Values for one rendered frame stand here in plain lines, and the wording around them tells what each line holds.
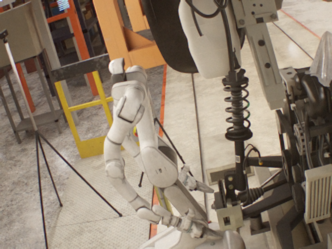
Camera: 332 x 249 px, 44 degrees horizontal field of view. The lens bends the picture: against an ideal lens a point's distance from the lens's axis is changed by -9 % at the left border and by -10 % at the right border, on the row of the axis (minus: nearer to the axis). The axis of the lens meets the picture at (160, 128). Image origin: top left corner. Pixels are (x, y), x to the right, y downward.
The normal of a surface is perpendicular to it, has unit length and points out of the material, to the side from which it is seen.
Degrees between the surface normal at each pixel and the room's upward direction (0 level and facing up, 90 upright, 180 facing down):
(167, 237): 23
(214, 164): 0
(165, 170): 87
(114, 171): 88
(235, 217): 86
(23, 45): 90
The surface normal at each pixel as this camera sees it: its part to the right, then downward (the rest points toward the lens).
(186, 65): -0.05, 0.40
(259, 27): -0.16, -0.12
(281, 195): -0.40, -0.85
